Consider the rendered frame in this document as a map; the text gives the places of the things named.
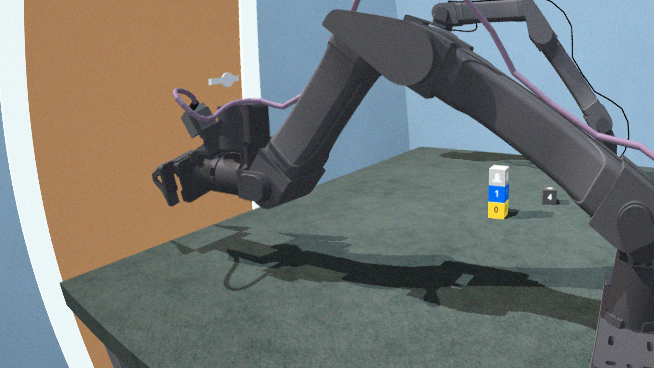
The blue block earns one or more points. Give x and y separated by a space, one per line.
498 194

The yellow block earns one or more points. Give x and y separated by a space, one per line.
497 210

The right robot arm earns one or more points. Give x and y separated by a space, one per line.
446 14

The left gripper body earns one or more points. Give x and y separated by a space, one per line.
195 169

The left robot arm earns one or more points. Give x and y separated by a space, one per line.
615 192

